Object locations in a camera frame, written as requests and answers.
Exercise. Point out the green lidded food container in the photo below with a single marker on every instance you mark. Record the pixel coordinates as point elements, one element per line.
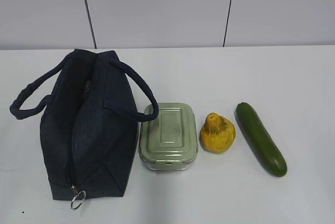
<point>169,142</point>

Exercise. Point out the yellow orange squash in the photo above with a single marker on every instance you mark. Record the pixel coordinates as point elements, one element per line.
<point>217,133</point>

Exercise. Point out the dark blue lunch bag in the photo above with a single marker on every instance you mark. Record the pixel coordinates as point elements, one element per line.
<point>91,105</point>

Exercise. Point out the dark green cucumber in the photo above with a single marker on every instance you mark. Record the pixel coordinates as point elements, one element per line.
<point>259,140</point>

